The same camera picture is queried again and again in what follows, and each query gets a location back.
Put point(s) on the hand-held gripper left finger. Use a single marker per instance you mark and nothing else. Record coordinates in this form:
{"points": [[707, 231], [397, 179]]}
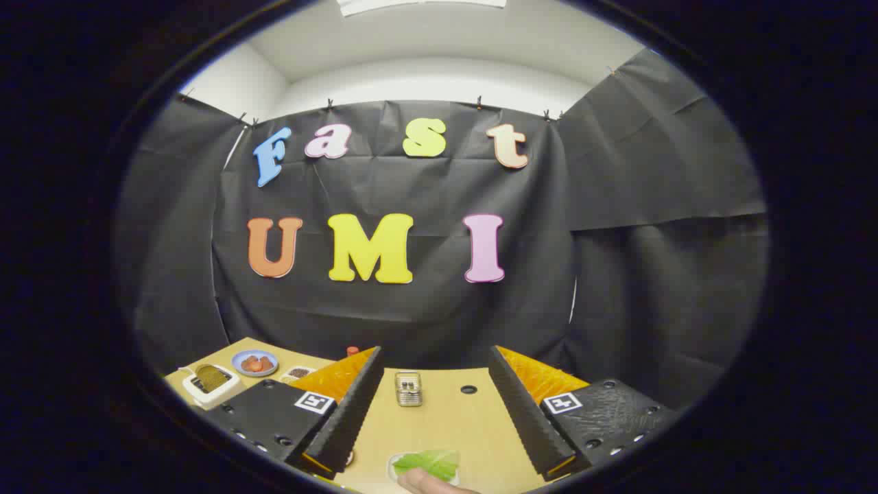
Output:
{"points": [[353, 412]]}

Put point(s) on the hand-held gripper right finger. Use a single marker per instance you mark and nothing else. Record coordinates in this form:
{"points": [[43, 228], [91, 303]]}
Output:
{"points": [[528, 418]]}

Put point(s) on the green lettuce leaf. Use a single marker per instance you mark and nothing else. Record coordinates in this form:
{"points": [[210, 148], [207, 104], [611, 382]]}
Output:
{"points": [[429, 463]]}

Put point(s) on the olive brown toast slice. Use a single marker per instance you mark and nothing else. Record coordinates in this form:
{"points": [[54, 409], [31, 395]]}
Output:
{"points": [[212, 379]]}

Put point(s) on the pink plate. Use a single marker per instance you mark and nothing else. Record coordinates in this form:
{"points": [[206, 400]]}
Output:
{"points": [[391, 471]]}

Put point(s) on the white divided tray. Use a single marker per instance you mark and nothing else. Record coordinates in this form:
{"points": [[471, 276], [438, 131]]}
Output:
{"points": [[286, 377]]}

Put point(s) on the blue plate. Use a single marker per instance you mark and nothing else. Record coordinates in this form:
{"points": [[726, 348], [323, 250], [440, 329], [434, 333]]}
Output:
{"points": [[237, 364]]}

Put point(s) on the white toaster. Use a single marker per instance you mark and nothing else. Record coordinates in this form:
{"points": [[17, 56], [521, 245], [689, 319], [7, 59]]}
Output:
{"points": [[219, 398]]}

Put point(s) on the black backdrop cloth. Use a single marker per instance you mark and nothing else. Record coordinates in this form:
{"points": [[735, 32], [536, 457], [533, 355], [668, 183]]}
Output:
{"points": [[617, 274]]}

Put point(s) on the ceiling light panel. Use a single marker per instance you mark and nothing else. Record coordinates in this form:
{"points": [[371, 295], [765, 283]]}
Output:
{"points": [[418, 5]]}

